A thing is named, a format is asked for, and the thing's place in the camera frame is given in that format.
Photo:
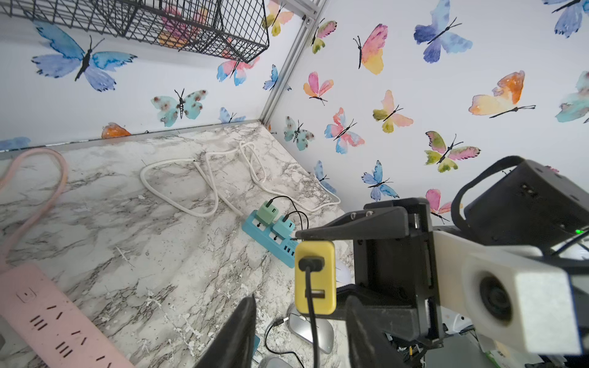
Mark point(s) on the pink power strip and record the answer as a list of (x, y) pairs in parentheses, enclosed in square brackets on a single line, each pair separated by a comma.
[(51, 324)]

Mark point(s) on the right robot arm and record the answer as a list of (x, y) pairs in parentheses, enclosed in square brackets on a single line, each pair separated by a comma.
[(529, 205)]

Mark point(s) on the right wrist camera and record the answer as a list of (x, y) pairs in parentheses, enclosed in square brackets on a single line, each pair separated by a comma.
[(511, 296)]

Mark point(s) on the green plug on teal strip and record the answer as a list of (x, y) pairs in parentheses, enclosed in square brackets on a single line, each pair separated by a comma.
[(267, 213)]

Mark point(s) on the black wire wall basket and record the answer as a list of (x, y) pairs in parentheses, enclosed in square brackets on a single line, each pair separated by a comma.
[(225, 29)]

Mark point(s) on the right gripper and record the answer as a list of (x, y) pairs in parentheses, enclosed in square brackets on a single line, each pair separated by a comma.
[(396, 280)]

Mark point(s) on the yellow green charger plug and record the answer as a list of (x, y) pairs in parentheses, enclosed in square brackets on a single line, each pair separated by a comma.
[(320, 256)]

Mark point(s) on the teal power strip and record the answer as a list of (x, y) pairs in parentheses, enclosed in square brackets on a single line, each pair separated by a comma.
[(282, 249)]

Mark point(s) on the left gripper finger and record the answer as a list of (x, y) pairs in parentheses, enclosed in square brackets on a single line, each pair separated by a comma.
[(234, 344)]

